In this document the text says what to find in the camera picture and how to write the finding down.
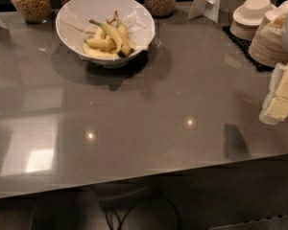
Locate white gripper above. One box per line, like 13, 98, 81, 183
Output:
258, 0, 288, 127

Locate yellow banana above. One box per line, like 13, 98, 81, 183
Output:
84, 38, 116, 51
89, 19, 123, 53
83, 43, 119, 60

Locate right brown-tipped banana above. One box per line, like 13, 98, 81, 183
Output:
113, 11, 134, 57

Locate white ceramic bowl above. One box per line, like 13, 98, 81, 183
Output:
58, 0, 154, 68

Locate front stack paper bowls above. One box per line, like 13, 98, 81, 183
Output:
248, 0, 288, 68

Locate stack paper bowls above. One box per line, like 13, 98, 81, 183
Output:
229, 0, 276, 41
248, 0, 288, 68

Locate black rubber mat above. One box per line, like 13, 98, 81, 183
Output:
222, 26, 274, 72

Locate back stack paper bowls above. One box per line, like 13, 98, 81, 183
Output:
229, 0, 276, 41

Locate white folded paper sign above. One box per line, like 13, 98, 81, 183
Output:
187, 0, 225, 23

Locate left glass cereal jar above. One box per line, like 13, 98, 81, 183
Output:
11, 0, 52, 23

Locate black cables under table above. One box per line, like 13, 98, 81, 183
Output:
99, 195, 183, 230

